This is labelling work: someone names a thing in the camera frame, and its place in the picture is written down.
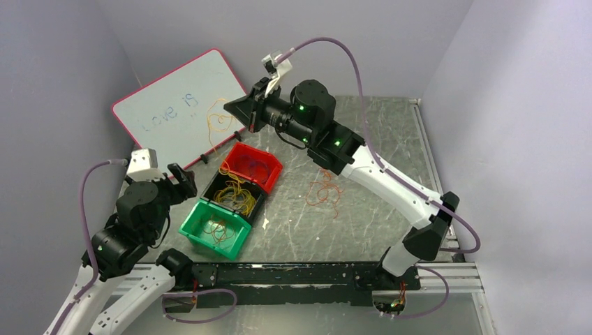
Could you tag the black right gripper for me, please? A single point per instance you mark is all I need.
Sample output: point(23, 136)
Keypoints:
point(249, 109)

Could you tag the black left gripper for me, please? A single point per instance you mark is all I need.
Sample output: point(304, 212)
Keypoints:
point(186, 186)

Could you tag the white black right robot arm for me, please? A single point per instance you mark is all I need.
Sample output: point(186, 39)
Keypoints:
point(308, 116)

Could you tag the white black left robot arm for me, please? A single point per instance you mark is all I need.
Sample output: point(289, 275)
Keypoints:
point(141, 221)

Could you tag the black plastic bin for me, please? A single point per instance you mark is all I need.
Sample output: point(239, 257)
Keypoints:
point(239, 196)

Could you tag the green plastic bin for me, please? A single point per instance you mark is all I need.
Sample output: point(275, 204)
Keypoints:
point(216, 229)

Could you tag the red plastic bin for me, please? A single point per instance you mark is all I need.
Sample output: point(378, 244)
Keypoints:
point(257, 166)

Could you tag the pink framed whiteboard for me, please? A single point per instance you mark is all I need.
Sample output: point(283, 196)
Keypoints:
point(180, 115)

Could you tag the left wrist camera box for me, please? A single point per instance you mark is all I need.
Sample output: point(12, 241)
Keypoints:
point(143, 166)

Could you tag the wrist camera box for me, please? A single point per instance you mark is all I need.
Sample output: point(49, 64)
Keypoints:
point(143, 166)
point(277, 68)

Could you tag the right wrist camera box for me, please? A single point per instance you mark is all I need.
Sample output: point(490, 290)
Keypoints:
point(277, 68)

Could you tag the black base frame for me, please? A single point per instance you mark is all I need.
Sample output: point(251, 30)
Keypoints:
point(286, 283)

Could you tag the aluminium table edge rail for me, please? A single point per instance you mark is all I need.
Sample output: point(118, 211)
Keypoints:
point(451, 240)

